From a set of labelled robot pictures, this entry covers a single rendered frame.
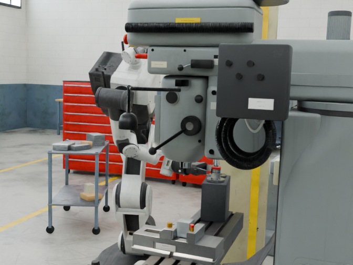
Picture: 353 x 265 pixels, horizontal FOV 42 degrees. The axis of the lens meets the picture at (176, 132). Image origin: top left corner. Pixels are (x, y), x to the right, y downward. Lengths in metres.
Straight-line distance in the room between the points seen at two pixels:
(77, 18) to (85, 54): 0.95
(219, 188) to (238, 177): 1.29
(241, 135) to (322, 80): 0.31
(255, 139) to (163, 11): 0.54
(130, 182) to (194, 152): 0.79
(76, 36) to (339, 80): 11.20
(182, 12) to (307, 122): 0.56
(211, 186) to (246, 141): 0.70
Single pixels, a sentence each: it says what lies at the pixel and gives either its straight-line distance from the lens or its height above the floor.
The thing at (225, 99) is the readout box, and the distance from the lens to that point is 1.33.
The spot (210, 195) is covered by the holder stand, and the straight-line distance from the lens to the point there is 2.26.
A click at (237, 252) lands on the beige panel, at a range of 3.70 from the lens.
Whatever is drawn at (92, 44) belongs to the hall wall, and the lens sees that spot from 12.26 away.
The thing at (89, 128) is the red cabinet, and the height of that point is 0.75.
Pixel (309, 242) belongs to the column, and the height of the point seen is 1.12.
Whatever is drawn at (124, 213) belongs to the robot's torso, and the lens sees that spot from 2.47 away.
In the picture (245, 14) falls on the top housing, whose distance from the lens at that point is 1.58.
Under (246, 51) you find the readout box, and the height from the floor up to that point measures 1.70.
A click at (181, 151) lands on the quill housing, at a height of 1.35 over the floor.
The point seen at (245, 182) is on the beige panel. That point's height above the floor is 0.84.
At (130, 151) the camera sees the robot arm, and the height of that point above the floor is 1.25.
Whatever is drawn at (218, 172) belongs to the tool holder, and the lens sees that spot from 2.28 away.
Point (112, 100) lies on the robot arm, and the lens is 2.11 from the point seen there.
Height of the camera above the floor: 1.64
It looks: 7 degrees down
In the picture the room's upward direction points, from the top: 2 degrees clockwise
